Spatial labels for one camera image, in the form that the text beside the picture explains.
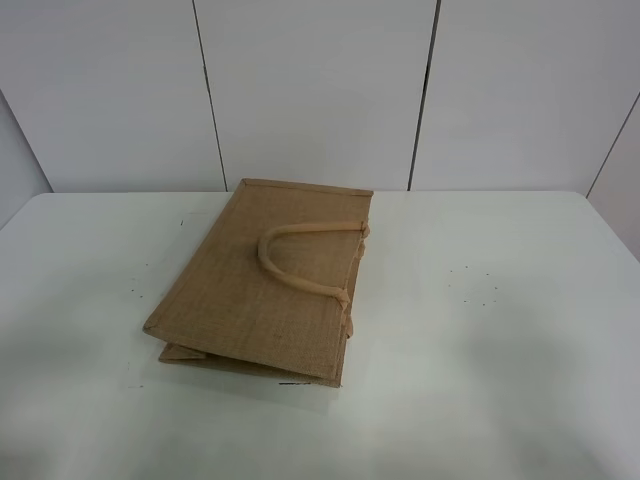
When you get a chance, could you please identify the brown linen tote bag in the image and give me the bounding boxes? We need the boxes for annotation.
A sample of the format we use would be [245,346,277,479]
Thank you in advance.
[143,178,373,388]

